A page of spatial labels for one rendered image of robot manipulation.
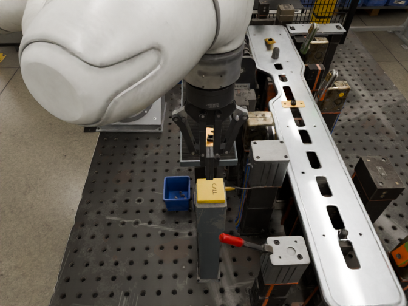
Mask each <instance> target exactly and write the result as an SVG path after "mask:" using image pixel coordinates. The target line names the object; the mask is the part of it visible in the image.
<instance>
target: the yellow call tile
mask: <svg viewBox="0 0 408 306"><path fill-rule="evenodd" d="M197 203H225V193H224V186H223V179H222V178H214V179H213V180H206V179H197Z"/></svg>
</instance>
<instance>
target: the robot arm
mask: <svg viewBox="0 0 408 306"><path fill-rule="evenodd" d="M253 6H254V0H0V34H10V33H14V32H20V31H22V34H23V37H22V41H21V43H20V47H19V54H18V55H19V64H20V67H21V74H22V78H23V80H24V82H25V85H26V86H27V88H28V90H29V92H30V93H31V94H32V95H33V97H34V98H35V100H36V101H37V102H38V103H39V104H40V105H41V106H42V107H43V108H44V109H45V110H47V111H48V112H50V113H51V114H52V115H54V116H55V117H57V118H59V119H60V120H63V121H65V122H68V123H72V124H77V125H79V126H84V127H97V126H105V125H108V124H112V123H116V122H118V121H121V120H124V119H126V118H129V117H131V116H133V115H135V114H136V113H138V112H140V111H142V110H143V109H146V108H147V107H148V106H150V105H151V104H152V103H154V102H155V101H157V100H158V99H159V98H161V97H162V96H163V95H164V94H166V93H167V92H168V91H170V90H171V89H172V88H173V87H174V86H175V85H176V84H178V83H179V82H180V81H181V80H182V79H184V80H185V81H186V100H185V103H184V106H183V107H181V108H180V109H179V108H177V107H175V108H173V110H172V120H173V122H174V123H175V124H176V125H177V126H178V127H179V128H180V131H181V133H182V135H183V138H184V140H185V143H186V145H187V147H188V150H189V153H190V154H191V155H196V154H198V155H199V156H200V166H205V171H206V180H213V177H214V166H218V165H219V162H220V155H221V154H222V153H224V154H229V153H230V151H231V148H232V146H233V144H234V142H235V139H236V137H237V135H238V133H239V130H240V128H241V125H243V124H244V122H246V121H247V119H248V111H247V107H246V106H241V107H240V106H238V105H236V101H235V99H234V91H235V83H236V80H237V79H238V78H239V77H240V69H241V64H242V57H243V50H244V45H245V42H244V39H245V33H246V30H247V27H248V25H249V23H250V20H251V15H252V12H253ZM232 113H233V118H232V120H231V123H230V125H229V128H228V130H227V133H226V135H225V138H224V140H223V143H222V144H220V142H221V131H222V123H223V122H224V121H225V120H226V119H227V118H228V117H229V116H230V115H231V114H232ZM187 114H188V115H189V116H190V117H191V118H192V119H193V120H194V121H195V122H196V123H198V124H199V144H196V141H195V139H194V136H193V134H192V131H191V128H190V126H189V123H188V121H187ZM207 125H214V128H213V146H206V126H207Z"/></svg>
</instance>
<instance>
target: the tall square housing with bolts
mask: <svg viewBox="0 0 408 306"><path fill-rule="evenodd" d="M289 162H290V155H289V153H288V149H287V145H286V143H285V141H284V140H262V141H259V140H258V141H251V143H250V151H249V155H248V156H247V161H246V168H245V176H244V180H243V188H250V187H254V186H263V189H262V188H254V189H249V190H242V195H241V200H240V206H239V213H238V217H237V216H236V218H237V219H236V220H235V222H236V223H235V226H236V229H237V232H238V233H240V236H241V237H242V236H247V237H250V236H252V237H253V238H254V237H260V238H262V236H264V237H268V236H269V235H271V233H269V229H268V225H269V222H270V219H271V215H272V213H273V209H274V208H273V203H274V200H275V197H276V194H277V190H278V188H281V187H282V184H283V181H284V178H285V174H286V171H287V168H288V164H289Z"/></svg>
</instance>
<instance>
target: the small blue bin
mask: <svg viewBox="0 0 408 306"><path fill-rule="evenodd" d="M163 200H164V201H165V204H166V208H167V210H168V211H187V210H189V200H190V177H189V176H173V177H165V179H164V190H163Z"/></svg>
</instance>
